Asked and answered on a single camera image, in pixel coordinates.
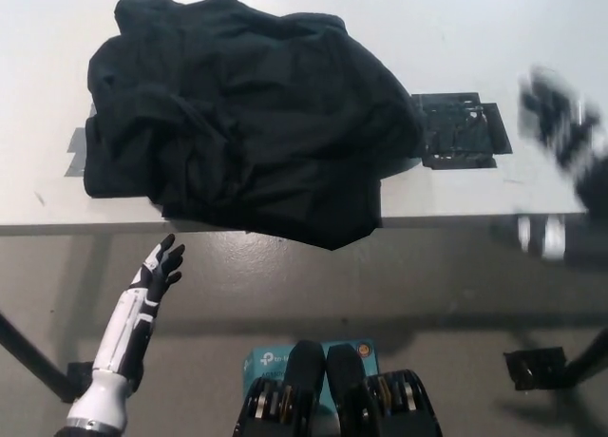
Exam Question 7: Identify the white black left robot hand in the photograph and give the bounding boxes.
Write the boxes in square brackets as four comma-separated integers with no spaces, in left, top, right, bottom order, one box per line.
[126,233,186,325]

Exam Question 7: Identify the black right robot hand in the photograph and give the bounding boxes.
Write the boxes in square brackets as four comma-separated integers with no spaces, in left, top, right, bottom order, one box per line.
[516,65,603,172]

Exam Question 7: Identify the black Columbia jacket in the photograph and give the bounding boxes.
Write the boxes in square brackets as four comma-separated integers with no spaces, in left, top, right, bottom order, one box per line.
[83,0,427,253]

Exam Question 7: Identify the black robot body blocks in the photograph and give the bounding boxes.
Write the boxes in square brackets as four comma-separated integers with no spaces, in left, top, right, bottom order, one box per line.
[232,339,447,437]

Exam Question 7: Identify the black table tape patch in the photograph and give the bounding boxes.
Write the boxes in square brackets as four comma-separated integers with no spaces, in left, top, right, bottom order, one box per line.
[408,91,513,171]

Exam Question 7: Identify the teal tp-link box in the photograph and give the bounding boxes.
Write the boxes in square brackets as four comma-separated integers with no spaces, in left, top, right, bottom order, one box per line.
[244,339,376,409]

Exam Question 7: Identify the black table leg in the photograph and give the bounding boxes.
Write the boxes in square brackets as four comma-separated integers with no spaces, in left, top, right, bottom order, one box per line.
[564,325,608,389]
[0,311,80,403]

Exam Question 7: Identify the grey tape patch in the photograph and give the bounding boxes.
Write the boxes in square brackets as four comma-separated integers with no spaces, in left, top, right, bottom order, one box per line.
[63,125,94,178]

